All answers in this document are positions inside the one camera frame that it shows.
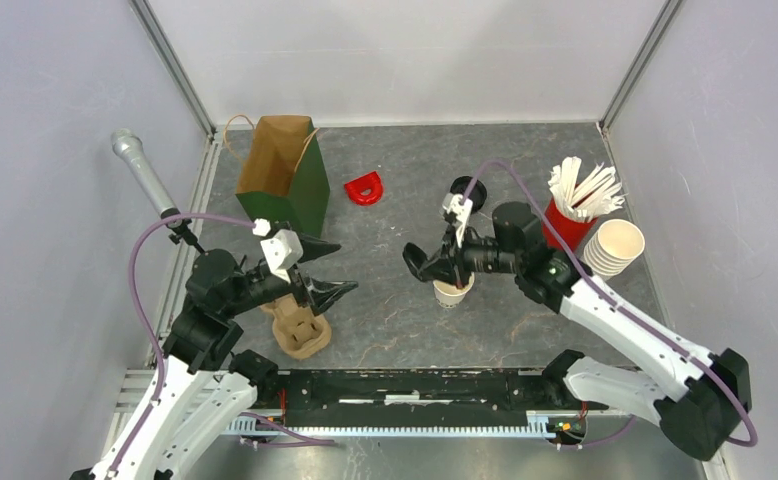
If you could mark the stack of black lids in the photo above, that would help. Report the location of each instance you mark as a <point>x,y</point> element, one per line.
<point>478,194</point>

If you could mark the white paper coffee cup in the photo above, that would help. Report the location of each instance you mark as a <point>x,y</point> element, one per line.
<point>449,296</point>

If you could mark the brown cardboard cup carrier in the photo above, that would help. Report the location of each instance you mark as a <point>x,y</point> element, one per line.
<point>298,331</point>

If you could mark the red plastic cup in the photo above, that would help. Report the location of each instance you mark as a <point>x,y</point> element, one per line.
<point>571,231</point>

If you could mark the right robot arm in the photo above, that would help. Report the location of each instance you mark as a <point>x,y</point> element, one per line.
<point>696,397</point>

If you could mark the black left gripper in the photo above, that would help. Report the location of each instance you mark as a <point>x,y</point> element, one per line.
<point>321,293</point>

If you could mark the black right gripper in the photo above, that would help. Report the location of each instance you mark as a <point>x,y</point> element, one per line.
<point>441,266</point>

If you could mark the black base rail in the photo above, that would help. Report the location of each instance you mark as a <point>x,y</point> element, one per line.
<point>417,398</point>

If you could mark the green paper bag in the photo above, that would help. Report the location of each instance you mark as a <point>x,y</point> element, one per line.
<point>283,176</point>

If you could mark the stack of white paper cups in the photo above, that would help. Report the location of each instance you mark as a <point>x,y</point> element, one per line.
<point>613,247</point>

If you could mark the red plastic ring tool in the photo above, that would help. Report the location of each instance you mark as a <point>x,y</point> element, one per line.
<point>365,190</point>

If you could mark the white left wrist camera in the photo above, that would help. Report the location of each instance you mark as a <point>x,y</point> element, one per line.
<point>282,249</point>

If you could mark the silver microphone on stand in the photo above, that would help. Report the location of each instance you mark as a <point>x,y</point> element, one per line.
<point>129,148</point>

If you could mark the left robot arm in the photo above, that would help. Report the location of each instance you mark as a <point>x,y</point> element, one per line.
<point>200,387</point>

